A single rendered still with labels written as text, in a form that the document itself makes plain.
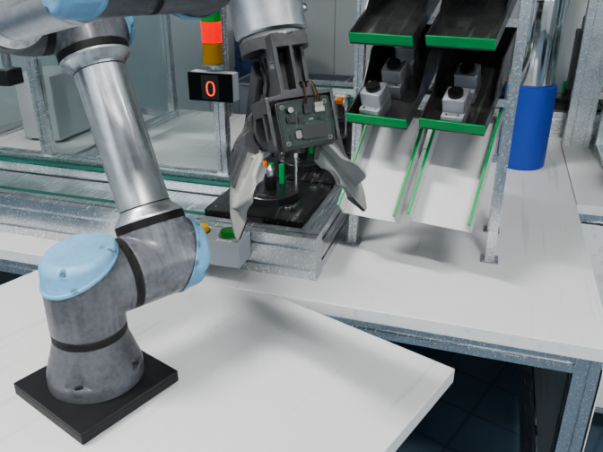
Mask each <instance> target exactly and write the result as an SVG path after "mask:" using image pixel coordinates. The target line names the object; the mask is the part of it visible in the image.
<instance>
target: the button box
mask: <svg viewBox="0 0 603 452"><path fill-rule="evenodd" d="M221 229H222V227H215V226H209V231H208V232H206V236H207V238H208V243H209V247H210V264H209V265H219V266H225V267H231V268H237V269H239V268H240V267H241V266H242V265H243V264H244V263H245V261H246V260H247V259H248V258H249V257H250V255H251V247H250V232H249V231H247V230H245V231H243V233H242V236H241V238H240V239H236V238H231V239H226V238H222V237H221V236H220V230H221Z"/></svg>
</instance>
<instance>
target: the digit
mask: <svg viewBox="0 0 603 452"><path fill-rule="evenodd" d="M200 75H201V89H202V99H207V100H220V98H219V82H218V76H217V75H202V74H200Z"/></svg>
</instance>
